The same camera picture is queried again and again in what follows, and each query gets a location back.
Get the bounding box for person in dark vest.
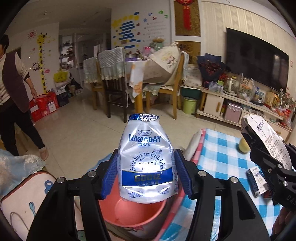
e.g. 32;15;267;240
1;35;49;161

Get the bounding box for white printed wrapper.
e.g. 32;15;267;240
241;114;292;170

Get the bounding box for silver blue yogurt pouch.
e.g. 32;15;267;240
117;113;179;204

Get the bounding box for cartoon print cushion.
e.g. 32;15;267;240
1;171;86;240

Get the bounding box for cream tv cabinet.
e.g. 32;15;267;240
196;87;292;142

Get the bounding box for wooden chair with cushion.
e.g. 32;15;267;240
143;53;185;120

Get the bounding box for dark wooden chair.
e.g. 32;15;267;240
98;47;128;123

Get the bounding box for green waste bin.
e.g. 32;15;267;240
183;97;197;115

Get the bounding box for pink plastic trash bin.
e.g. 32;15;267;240
99;178;167;227

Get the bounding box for pink storage box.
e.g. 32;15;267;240
224;102;242;123

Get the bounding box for person's right hand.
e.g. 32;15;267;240
271;207;295;235

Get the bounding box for black flat television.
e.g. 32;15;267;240
226;28;289;91

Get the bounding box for red chinese knot decoration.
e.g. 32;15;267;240
176;0;194;31

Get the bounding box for yellow pear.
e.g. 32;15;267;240
238;138;250;153

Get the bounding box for red gift boxes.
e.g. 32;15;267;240
29;91;59;122

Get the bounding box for small dark carton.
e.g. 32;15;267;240
246;166;269;197

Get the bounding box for dining table with cloth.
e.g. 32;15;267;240
125;60;148;113

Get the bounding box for yellow bag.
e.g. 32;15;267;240
54;70;69;83

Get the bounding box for giraffe height wall sticker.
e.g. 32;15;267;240
28;30;56;95

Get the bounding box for dark blue flower bouquet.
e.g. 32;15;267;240
197;53;226;82

